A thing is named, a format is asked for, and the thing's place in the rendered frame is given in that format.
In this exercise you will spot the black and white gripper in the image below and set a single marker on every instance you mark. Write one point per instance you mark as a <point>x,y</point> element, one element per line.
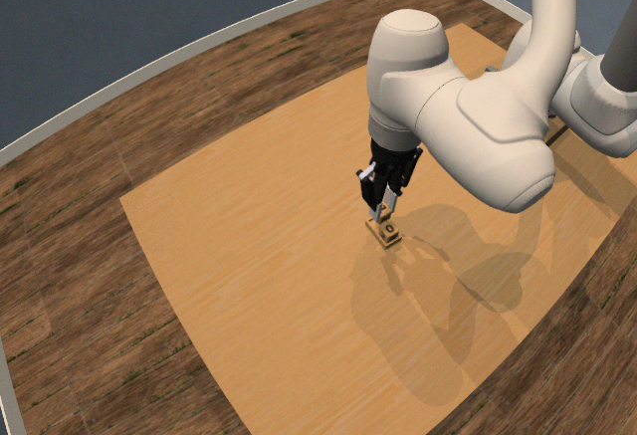
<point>373,192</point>

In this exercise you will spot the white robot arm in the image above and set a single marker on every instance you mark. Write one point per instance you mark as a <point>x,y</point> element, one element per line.
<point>488,133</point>

